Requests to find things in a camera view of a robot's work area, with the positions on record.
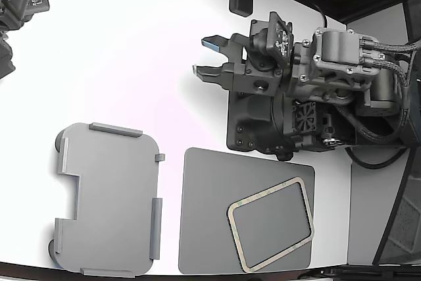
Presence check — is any grey rectangular mat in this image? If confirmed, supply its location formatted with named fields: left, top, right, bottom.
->
left=178, top=147, right=316, bottom=275

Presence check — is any beige rectangular frame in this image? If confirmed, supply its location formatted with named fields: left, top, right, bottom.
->
left=226, top=176, right=316, bottom=274

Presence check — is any thin black cable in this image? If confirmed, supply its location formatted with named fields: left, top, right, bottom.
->
left=307, top=0, right=329, bottom=28
left=343, top=145, right=410, bottom=169

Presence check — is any grey holder with black legs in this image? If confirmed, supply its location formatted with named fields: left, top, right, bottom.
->
left=48, top=122, right=166, bottom=278

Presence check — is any black six-joint robot arm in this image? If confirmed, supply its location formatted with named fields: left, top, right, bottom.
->
left=226, top=26, right=421, bottom=163

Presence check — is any black diagonal strut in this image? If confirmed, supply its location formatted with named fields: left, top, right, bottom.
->
left=372, top=145, right=418, bottom=265

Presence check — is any wrist camera with circuit board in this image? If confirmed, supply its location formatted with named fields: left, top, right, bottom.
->
left=248, top=11, right=295, bottom=68

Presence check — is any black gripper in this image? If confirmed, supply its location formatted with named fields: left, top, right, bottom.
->
left=192, top=32, right=290, bottom=97

